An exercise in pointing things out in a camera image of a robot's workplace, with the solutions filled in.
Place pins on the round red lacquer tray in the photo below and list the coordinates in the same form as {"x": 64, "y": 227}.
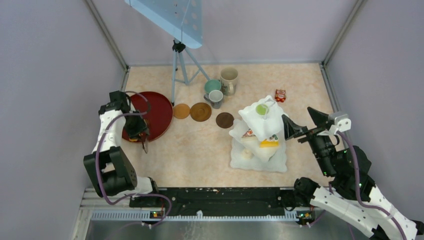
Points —
{"x": 159, "y": 117}

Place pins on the grey ceramic cup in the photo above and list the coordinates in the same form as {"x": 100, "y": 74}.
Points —
{"x": 215, "y": 98}

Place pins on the light wooden coaster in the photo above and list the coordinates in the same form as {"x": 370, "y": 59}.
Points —
{"x": 181, "y": 111}

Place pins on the teal ceramic cup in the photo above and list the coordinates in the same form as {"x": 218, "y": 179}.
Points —
{"x": 212, "y": 85}

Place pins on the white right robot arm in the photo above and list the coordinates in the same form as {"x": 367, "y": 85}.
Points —
{"x": 352, "y": 195}

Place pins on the white tiered serving stand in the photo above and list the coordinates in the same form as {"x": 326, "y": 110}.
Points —
{"x": 267, "y": 159}

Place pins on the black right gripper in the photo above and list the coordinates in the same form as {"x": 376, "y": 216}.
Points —
{"x": 320, "y": 119}

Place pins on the beige ceramic mug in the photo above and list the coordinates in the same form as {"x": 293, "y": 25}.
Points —
{"x": 229, "y": 80}

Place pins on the clear plastic tongs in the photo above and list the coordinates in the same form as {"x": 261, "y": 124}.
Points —
{"x": 144, "y": 140}

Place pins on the blue tripod stand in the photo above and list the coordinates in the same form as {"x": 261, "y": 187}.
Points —
{"x": 178, "y": 63}

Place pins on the medium brown wooden coaster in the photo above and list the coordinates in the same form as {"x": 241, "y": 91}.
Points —
{"x": 200, "y": 112}

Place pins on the blue perforated panel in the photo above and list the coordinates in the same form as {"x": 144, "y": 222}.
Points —
{"x": 182, "y": 19}

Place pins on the white cream puff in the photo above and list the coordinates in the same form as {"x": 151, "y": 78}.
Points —
{"x": 246, "y": 154}

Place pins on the round green macaron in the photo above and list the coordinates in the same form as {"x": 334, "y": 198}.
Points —
{"x": 262, "y": 109}

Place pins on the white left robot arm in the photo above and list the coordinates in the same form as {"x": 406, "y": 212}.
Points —
{"x": 108, "y": 167}

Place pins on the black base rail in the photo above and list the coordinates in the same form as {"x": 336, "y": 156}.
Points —
{"x": 222, "y": 201}

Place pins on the dark brown wooden coaster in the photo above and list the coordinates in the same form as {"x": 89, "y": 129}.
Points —
{"x": 224, "y": 120}

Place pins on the yellow cheesecake slice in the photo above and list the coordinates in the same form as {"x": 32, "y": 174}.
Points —
{"x": 270, "y": 142}

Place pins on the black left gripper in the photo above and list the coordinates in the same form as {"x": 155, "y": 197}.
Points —
{"x": 133, "y": 133}

